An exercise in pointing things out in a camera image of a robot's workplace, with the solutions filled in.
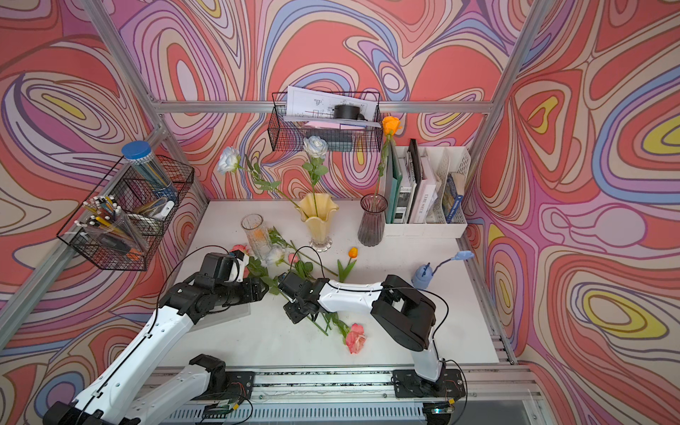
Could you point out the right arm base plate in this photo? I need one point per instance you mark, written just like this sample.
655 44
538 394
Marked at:
450 384

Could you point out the cup of pencils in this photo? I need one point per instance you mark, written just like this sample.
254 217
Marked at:
111 227

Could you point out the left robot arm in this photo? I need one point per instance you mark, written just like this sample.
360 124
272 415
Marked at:
113 397

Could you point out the black white magazine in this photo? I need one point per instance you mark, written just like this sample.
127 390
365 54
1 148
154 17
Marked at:
407 189

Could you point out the small orange tulip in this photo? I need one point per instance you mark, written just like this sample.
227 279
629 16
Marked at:
344 270

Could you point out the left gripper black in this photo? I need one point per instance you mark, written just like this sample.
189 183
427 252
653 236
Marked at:
251 290

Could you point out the teal green folder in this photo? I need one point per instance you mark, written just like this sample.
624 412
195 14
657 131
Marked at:
393 179

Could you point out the blue lid pencil jar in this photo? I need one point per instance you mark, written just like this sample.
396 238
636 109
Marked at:
141 157

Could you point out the white papers in basket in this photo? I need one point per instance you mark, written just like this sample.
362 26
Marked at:
303 105

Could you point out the pink book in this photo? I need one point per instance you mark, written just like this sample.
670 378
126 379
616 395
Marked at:
426 192

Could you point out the black wire basket left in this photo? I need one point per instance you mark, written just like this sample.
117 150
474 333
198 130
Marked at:
150 214

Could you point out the black tape roll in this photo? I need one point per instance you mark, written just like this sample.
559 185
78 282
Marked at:
347 112

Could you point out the purple ribbed glass vase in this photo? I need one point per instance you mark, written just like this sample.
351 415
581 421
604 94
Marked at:
371 229

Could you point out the pink rose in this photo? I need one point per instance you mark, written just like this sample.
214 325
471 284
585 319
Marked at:
244 248
354 336

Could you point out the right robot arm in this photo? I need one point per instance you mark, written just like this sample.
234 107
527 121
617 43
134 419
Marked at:
405 313

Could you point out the yellow ruffled vase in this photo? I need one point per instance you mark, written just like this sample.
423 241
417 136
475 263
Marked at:
319 228

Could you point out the blue desk lamp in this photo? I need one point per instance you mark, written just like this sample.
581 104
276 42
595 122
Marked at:
423 276

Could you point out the blue treehouse book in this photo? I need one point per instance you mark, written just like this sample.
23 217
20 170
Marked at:
453 195

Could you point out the clear glass vase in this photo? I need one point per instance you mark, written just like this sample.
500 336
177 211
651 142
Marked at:
256 232

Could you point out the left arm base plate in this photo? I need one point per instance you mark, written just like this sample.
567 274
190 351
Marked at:
231 384

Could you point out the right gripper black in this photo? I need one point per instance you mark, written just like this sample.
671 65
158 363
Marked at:
295 317

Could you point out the black wire basket back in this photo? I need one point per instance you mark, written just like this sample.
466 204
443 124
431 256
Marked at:
287 136

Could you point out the orange rose tall stem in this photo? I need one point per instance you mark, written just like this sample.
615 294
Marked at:
391 125

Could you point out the black wire basket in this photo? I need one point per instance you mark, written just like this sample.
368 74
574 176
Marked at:
150 214
287 136

